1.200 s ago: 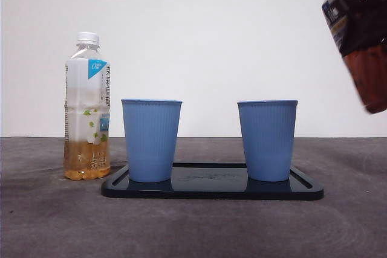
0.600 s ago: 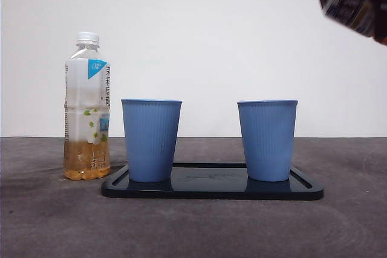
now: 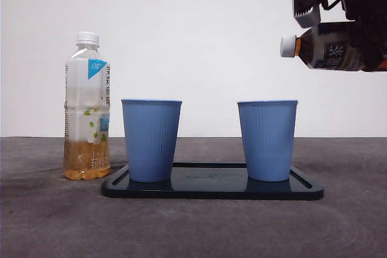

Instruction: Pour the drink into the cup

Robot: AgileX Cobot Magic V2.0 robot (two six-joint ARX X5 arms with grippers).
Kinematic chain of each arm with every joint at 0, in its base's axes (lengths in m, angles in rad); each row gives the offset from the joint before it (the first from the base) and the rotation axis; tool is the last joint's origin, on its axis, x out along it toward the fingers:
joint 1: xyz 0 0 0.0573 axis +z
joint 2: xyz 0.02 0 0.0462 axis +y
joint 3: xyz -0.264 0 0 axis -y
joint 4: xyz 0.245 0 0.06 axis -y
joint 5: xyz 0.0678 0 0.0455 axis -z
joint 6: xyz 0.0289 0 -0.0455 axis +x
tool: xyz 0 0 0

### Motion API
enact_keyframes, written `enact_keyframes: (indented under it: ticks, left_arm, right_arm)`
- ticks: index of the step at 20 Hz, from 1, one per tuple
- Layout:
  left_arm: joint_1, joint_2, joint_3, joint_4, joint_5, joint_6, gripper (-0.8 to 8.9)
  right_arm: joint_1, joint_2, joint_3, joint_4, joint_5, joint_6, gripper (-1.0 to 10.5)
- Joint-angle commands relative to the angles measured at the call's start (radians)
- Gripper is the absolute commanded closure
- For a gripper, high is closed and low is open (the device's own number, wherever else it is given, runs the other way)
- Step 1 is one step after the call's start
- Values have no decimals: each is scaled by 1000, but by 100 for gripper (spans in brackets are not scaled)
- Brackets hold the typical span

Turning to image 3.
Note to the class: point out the dark oolong tea bottle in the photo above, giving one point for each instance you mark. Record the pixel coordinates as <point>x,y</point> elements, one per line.
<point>329,55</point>

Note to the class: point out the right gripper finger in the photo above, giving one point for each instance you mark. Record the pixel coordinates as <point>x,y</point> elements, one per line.
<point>375,43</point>

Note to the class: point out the blue ribbed plastic cup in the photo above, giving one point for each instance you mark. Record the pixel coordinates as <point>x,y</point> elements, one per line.
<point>151,140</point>
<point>267,140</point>

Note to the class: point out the dark blue flat tray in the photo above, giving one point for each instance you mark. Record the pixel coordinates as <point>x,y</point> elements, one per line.
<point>208,190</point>

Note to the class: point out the pale jasmine tea bottle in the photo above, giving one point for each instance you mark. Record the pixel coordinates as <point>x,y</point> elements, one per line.
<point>84,89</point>

